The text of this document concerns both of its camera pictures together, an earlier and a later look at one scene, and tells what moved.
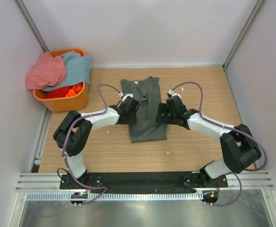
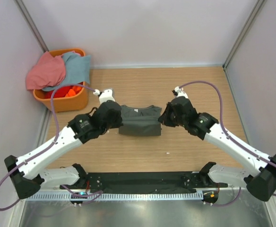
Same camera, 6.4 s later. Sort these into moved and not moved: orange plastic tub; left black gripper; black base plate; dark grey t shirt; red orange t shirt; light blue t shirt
Moved: left black gripper; dark grey t shirt
Not moved: light blue t shirt; orange plastic tub; red orange t shirt; black base plate
